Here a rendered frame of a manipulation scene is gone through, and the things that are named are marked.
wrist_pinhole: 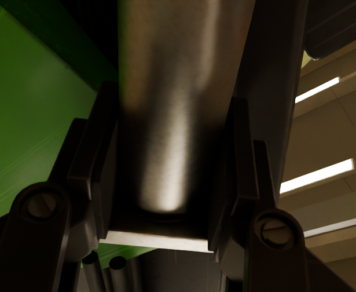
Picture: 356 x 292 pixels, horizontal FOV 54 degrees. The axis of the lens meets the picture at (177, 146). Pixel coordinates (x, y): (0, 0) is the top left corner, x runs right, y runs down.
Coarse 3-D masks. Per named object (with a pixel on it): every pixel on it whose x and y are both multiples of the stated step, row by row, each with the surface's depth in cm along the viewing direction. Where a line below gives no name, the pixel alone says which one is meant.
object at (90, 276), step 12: (84, 264) 19; (96, 264) 19; (120, 264) 19; (132, 264) 21; (96, 276) 20; (108, 276) 22; (120, 276) 19; (132, 276) 22; (96, 288) 20; (108, 288) 23; (120, 288) 20; (132, 288) 22
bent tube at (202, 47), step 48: (144, 0) 7; (192, 0) 6; (240, 0) 7; (144, 48) 7; (192, 48) 7; (240, 48) 8; (144, 96) 8; (192, 96) 8; (144, 144) 9; (192, 144) 9; (144, 192) 10; (192, 192) 10; (144, 240) 11; (192, 240) 11
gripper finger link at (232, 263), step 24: (240, 120) 10; (240, 144) 9; (264, 144) 10; (216, 168) 10; (240, 168) 9; (264, 168) 10; (216, 192) 10; (240, 192) 8; (264, 192) 9; (216, 216) 9; (240, 216) 8; (216, 240) 10; (240, 240) 8; (240, 264) 8; (312, 264) 8; (240, 288) 9; (312, 288) 7; (336, 288) 8
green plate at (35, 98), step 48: (0, 0) 10; (48, 0) 14; (0, 48) 11; (48, 48) 11; (96, 48) 15; (0, 96) 13; (48, 96) 12; (96, 96) 12; (0, 144) 14; (48, 144) 14; (0, 192) 17
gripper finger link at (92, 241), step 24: (96, 120) 9; (72, 144) 10; (96, 144) 9; (72, 168) 8; (96, 168) 8; (72, 192) 8; (96, 192) 8; (72, 216) 8; (96, 216) 9; (72, 240) 8; (96, 240) 10; (72, 264) 9
